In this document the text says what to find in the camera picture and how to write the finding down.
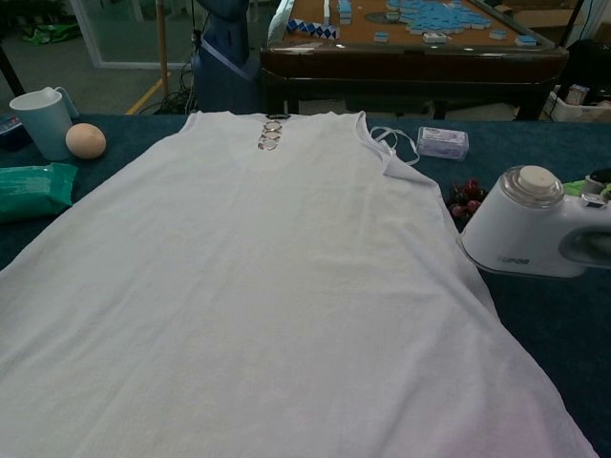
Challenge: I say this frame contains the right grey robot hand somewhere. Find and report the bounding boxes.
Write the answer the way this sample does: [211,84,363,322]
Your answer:
[587,168,611,195]

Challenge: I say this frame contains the white handheld garment steamer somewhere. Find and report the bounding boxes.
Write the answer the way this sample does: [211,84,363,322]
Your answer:
[460,165,611,280]

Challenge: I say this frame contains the green microfibre cloth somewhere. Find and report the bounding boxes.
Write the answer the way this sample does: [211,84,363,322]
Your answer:
[562,178,611,211]

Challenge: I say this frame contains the white storage box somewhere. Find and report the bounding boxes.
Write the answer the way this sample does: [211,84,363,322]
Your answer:
[543,84,611,123]

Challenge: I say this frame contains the dark blue table cover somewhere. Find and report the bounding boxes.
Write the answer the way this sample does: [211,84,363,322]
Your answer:
[0,112,611,458]

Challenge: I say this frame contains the dark red grape bunch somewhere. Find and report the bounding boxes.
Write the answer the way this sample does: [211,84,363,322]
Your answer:
[447,178,489,221]

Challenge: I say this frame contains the clear purple plastic box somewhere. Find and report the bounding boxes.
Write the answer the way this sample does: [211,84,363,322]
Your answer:
[416,126,470,162]

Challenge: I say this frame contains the brown mahjong table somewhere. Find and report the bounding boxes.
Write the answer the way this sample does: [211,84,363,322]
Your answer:
[260,0,570,121]

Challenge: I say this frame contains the blue mahjong tile pile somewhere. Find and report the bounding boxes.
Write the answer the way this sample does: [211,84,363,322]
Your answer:
[399,0,486,34]

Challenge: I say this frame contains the blue white snake puzzle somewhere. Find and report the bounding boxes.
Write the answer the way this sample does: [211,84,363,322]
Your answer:
[284,17,338,40]

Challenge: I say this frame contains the white sleeveless blouse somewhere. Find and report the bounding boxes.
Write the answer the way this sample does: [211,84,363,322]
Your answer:
[0,110,599,458]

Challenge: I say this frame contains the wooden pole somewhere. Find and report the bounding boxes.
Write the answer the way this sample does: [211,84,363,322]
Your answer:
[156,0,171,96]

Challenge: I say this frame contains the white framed glass partition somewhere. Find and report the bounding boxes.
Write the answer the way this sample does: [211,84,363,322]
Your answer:
[70,0,197,68]

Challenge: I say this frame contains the beige egg-shaped ball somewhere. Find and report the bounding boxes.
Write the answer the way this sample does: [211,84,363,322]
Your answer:
[65,122,107,158]

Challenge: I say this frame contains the light blue plastic cup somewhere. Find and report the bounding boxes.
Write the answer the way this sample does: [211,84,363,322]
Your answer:
[9,86,81,162]

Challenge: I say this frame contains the green bag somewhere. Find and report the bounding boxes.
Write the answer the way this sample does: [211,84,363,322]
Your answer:
[18,21,82,45]

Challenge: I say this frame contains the green wet wipes pack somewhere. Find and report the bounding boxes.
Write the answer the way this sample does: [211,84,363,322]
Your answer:
[0,162,79,225]

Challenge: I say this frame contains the dark blue tissue pack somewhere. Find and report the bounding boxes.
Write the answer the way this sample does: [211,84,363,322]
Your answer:
[0,114,30,153]

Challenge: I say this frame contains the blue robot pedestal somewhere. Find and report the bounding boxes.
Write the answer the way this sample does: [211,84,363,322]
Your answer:
[190,0,263,115]

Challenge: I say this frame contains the tangled floor cables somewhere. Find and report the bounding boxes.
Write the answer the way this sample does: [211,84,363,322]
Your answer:
[152,61,198,115]

